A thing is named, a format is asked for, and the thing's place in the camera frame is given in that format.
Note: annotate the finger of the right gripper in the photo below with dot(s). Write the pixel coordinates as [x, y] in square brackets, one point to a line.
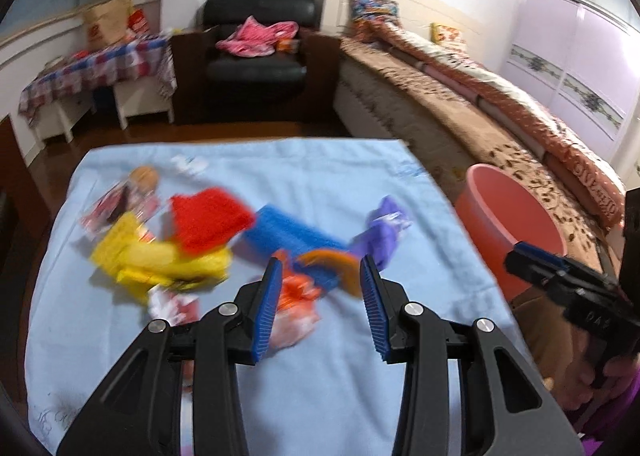
[532, 264]

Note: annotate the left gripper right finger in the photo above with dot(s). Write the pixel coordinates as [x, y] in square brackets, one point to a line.
[384, 300]

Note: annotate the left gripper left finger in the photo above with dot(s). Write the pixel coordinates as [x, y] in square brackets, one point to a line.
[258, 304]

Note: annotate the orange snack wrapper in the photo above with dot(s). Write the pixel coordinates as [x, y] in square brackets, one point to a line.
[296, 315]

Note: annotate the purple face mask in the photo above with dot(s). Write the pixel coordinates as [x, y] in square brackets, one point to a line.
[384, 227]

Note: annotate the blue foam net sleeve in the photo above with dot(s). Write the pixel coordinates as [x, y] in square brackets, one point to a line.
[274, 230]

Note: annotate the pink white wrapper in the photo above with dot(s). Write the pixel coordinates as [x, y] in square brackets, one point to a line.
[174, 308]

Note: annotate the red foam net sleeve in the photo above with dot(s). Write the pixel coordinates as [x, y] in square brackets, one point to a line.
[208, 220]

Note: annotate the yellow foam net sleeve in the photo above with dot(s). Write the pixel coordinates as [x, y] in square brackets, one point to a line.
[137, 261]

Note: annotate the pink plastic trash bin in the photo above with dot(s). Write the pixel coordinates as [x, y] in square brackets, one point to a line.
[498, 212]

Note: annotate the right hand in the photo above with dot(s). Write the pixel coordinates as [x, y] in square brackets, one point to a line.
[569, 376]

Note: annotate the polka dot folded quilt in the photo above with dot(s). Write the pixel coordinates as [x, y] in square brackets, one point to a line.
[601, 182]

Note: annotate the light blue cloth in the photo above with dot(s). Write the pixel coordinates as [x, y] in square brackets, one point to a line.
[330, 394]

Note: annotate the white crumpled tissue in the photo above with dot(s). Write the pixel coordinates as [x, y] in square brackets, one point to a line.
[189, 165]

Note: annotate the clear snack wrapper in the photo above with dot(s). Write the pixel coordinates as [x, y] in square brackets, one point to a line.
[124, 197]

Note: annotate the walnut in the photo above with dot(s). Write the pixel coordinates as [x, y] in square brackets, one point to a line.
[145, 179]

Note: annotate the lilac wardrobe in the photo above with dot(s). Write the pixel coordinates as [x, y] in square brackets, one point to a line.
[580, 59]

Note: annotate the black leather armchair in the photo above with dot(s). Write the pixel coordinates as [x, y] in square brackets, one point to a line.
[256, 60]

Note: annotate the white side table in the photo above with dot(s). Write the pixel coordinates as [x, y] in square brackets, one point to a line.
[118, 104]

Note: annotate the bed with brown blanket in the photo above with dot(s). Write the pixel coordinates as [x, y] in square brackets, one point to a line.
[382, 92]

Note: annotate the yellow floral pillow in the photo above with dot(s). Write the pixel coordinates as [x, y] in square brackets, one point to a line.
[448, 37]

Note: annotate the pink clothing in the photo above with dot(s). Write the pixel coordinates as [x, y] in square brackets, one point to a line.
[253, 40]

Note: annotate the plaid tablecloth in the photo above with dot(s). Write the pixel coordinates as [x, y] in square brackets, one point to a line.
[143, 57]

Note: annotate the colourful pillow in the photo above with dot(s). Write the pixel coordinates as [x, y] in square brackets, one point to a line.
[362, 13]

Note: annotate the red gift bag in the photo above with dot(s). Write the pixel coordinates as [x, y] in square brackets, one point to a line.
[138, 23]

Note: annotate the brown paper bag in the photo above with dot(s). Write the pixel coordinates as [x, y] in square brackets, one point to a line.
[106, 24]

